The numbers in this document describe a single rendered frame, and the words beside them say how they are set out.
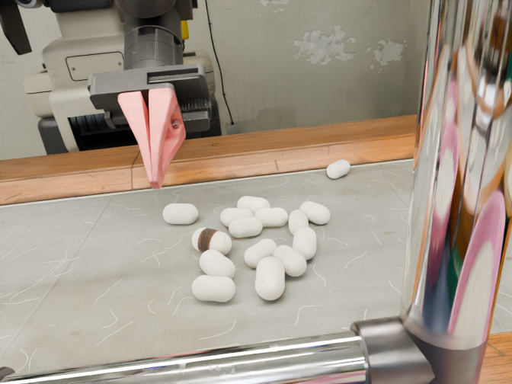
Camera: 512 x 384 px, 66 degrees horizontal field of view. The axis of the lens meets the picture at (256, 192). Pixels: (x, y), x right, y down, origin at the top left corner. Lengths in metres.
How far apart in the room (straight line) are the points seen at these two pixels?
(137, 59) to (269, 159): 0.21
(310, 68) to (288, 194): 2.08
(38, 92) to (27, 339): 1.03
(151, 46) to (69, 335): 0.25
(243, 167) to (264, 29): 1.95
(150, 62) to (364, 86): 2.31
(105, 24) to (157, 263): 0.72
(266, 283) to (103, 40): 0.79
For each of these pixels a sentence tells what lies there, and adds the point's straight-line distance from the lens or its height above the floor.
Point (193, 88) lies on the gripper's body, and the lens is 0.38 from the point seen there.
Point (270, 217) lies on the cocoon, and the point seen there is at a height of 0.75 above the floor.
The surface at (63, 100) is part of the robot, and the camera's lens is 0.97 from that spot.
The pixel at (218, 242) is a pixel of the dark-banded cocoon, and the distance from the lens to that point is 0.33.
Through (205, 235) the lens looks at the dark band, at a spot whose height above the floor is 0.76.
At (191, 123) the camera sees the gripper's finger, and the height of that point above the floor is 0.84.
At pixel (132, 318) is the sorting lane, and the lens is 0.31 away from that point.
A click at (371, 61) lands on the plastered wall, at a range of 2.63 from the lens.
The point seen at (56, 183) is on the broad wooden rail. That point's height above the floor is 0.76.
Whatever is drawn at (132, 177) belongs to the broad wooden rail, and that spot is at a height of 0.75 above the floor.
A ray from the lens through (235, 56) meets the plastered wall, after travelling 2.39.
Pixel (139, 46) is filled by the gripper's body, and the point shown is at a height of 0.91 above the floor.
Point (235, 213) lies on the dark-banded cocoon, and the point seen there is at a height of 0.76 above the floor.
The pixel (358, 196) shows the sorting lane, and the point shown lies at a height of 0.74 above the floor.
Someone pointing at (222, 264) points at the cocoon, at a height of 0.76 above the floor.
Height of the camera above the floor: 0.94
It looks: 25 degrees down
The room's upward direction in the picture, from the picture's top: 6 degrees counter-clockwise
